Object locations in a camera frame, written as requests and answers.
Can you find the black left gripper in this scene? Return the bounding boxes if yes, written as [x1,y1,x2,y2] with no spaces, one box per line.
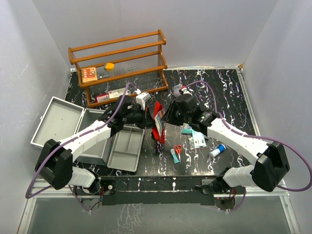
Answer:
[122,105,158,130]

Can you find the teal white packet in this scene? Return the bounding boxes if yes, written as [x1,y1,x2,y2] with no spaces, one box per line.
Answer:
[181,123,194,135]

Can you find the red first aid pouch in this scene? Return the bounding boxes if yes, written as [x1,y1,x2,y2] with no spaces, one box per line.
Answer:
[152,101,165,144]

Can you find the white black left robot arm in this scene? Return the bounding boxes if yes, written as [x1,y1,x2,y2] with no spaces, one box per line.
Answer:
[35,92,155,195]

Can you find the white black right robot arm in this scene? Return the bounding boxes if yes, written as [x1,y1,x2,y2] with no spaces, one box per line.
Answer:
[161,94,290,194]

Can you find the white green medicine box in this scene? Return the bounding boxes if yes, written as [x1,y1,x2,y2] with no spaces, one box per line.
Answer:
[108,88,125,99]

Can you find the red white medicine box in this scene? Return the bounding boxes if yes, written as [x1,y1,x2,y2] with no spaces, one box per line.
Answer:
[96,94,109,103]

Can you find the clear round plastic container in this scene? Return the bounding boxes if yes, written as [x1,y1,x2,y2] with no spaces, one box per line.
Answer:
[173,84,183,98]

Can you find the orange small scissors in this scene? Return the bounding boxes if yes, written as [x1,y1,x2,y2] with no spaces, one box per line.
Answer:
[174,145,182,154]

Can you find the grey plastic tray insert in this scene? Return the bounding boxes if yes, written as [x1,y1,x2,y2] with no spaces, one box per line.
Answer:
[107,126,145,172]

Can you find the wooden shelf rack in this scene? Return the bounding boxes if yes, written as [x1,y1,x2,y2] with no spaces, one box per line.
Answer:
[68,29,169,108]

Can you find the white teal tube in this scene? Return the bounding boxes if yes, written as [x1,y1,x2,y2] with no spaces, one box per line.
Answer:
[170,149,179,164]

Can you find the yellow small box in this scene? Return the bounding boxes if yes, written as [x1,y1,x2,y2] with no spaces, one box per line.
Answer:
[104,63,115,71]

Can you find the white blue bandage roll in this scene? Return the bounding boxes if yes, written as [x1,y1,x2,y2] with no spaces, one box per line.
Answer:
[209,144,226,158]

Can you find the orange patterned box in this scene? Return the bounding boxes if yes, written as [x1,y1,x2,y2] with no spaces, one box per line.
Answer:
[81,67,98,83]

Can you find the grey metal case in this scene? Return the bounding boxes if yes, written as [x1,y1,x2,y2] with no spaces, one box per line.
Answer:
[31,97,114,165]

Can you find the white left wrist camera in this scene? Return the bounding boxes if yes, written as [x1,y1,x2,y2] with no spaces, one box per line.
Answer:
[136,92,151,109]

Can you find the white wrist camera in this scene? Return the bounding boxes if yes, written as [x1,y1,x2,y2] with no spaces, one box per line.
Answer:
[136,92,151,109]
[179,87,192,96]

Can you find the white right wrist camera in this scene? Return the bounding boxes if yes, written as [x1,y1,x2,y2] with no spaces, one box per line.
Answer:
[179,87,192,96]

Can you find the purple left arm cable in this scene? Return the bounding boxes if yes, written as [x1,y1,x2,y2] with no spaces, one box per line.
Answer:
[25,82,138,213]

